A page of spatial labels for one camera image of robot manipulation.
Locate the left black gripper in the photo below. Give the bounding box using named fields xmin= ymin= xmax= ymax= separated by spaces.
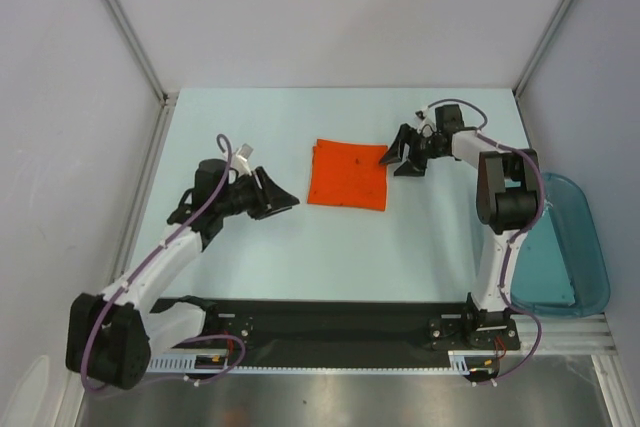
xmin=216 ymin=167 xmax=298 ymax=220

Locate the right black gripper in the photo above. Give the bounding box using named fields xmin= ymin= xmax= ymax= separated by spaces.
xmin=380 ymin=123 xmax=447 ymax=177

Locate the orange t-shirt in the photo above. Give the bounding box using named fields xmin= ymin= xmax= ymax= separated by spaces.
xmin=307 ymin=139 xmax=387 ymax=212

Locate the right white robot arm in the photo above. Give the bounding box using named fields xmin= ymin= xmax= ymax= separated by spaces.
xmin=379 ymin=99 xmax=545 ymax=350

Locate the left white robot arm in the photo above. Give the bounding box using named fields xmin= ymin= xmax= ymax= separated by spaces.
xmin=65 ymin=159 xmax=299 ymax=390

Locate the teal plastic bin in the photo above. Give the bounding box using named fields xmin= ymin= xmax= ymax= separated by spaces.
xmin=511 ymin=173 xmax=610 ymax=318

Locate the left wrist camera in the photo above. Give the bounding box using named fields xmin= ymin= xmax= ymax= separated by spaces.
xmin=231 ymin=143 xmax=253 ymax=177

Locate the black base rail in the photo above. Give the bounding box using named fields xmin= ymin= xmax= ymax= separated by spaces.
xmin=154 ymin=296 xmax=521 ymax=371

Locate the white cable duct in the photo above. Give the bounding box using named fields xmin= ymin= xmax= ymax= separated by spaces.
xmin=147 ymin=349 xmax=526 ymax=377

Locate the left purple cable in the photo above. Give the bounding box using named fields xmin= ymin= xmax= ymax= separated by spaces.
xmin=79 ymin=133 xmax=247 ymax=393

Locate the aluminium front rail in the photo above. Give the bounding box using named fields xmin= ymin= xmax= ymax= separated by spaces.
xmin=536 ymin=314 xmax=617 ymax=355

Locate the right aluminium frame post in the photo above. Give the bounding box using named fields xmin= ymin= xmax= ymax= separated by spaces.
xmin=512 ymin=0 xmax=577 ymax=101

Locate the aluminium frame post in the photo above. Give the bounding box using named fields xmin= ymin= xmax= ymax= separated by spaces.
xmin=101 ymin=0 xmax=168 ymax=105
xmin=512 ymin=0 xmax=577 ymax=101

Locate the left aluminium frame post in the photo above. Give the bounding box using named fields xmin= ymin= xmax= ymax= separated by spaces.
xmin=101 ymin=0 xmax=168 ymax=105

